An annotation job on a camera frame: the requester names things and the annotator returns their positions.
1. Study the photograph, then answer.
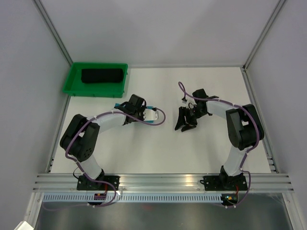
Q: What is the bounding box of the rolled black t shirt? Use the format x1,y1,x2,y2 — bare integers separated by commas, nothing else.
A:
81,69,124,84

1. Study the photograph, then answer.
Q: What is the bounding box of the green plastic tray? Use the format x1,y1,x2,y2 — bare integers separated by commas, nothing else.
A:
63,62,128,98

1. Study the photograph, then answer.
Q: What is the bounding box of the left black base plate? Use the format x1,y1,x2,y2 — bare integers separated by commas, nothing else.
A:
76,175,120,191

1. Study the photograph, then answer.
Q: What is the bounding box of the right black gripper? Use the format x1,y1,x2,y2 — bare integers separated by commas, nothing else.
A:
175,106,206,132

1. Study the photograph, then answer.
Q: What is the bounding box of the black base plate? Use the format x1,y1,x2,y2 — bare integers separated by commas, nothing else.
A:
200,174,248,191
76,175,120,191

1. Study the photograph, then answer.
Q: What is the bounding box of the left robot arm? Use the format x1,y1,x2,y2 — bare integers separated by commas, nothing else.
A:
59,94,146,190

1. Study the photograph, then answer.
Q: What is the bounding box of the white slotted cable duct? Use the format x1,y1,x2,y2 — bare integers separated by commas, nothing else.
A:
43,193,237,204

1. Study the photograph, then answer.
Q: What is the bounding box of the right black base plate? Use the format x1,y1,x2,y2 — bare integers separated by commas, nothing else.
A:
200,174,248,191

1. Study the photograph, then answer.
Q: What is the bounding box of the aluminium frame post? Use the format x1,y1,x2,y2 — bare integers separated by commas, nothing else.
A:
33,0,73,66
242,0,287,72

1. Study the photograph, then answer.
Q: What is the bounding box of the right aluminium frame post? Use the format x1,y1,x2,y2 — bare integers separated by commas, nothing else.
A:
242,0,287,72

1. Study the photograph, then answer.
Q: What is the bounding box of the teal t shirt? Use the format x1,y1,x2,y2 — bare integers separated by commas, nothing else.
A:
114,103,153,109

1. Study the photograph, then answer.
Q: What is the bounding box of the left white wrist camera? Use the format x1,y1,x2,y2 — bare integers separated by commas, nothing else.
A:
143,108,158,123

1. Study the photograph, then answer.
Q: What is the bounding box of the aluminium front rail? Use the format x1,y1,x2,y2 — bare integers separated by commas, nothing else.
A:
32,173,294,194

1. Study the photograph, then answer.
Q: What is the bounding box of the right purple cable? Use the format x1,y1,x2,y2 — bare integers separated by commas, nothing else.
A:
177,81,262,209

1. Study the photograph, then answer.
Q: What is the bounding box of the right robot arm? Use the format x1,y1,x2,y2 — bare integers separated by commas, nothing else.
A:
175,89,264,191

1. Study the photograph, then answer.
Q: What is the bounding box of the left aluminium frame post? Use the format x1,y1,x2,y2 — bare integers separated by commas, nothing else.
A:
33,0,73,66

